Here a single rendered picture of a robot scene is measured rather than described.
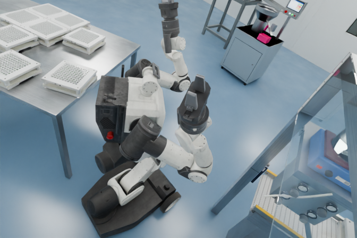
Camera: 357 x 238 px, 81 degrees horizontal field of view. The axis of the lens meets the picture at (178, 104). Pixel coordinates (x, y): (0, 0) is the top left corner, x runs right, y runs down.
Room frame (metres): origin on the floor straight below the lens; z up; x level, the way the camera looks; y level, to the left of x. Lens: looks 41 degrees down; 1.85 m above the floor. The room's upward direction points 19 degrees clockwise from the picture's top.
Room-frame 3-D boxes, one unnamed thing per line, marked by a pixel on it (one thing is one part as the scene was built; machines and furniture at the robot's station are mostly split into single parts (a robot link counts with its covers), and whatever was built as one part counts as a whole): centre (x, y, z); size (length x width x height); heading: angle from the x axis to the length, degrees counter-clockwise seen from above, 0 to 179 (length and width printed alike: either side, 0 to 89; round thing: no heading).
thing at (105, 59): (1.35, 1.34, 0.81); 1.50 x 1.10 x 0.04; 84
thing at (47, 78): (1.02, 0.74, 0.89); 0.25 x 0.24 x 0.02; 2
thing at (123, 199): (0.72, 0.17, 0.28); 0.21 x 0.20 x 0.13; 145
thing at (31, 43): (1.21, 1.34, 0.84); 0.24 x 0.24 x 0.02; 80
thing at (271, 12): (3.56, -0.87, 0.95); 0.49 x 0.36 x 0.38; 56
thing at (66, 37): (1.51, 0.93, 0.89); 0.25 x 0.24 x 0.02; 175
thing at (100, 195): (0.74, 0.15, 0.19); 0.64 x 0.52 x 0.33; 145
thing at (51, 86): (1.02, 0.74, 0.84); 0.24 x 0.24 x 0.02; 2
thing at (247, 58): (3.48, -0.88, 0.38); 0.63 x 0.57 x 0.76; 56
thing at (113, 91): (0.70, 0.21, 1.09); 0.34 x 0.30 x 0.36; 21
